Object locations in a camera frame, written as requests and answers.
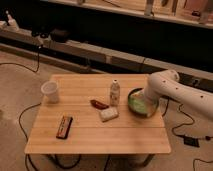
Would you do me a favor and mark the small white bottle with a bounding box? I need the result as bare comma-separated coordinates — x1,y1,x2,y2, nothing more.
110,80,120,106

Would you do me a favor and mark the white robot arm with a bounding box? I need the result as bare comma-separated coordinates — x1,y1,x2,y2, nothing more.
142,70,213,120

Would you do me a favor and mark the white spray bottle background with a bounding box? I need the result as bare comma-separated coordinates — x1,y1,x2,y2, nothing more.
6,11,19,31

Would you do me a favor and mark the red brown snack bar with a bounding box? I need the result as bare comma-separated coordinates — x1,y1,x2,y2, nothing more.
90,99,109,110

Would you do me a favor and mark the white sponge block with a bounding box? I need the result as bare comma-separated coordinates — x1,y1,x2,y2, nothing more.
100,107,119,122

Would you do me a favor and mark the wooden table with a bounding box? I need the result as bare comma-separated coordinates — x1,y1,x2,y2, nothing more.
25,74,171,154

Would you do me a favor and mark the green bowl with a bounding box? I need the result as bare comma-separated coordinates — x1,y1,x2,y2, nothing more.
127,88,159,118

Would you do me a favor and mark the white plastic cup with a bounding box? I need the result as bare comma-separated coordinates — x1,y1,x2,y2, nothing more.
41,81,59,103

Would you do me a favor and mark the black power adapter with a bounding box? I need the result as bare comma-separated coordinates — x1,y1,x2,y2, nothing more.
184,137,199,147

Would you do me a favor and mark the black cable right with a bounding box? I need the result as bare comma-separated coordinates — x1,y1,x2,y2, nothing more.
161,96,213,171

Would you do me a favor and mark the black floor cable left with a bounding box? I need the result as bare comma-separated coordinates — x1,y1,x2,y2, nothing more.
0,44,83,171

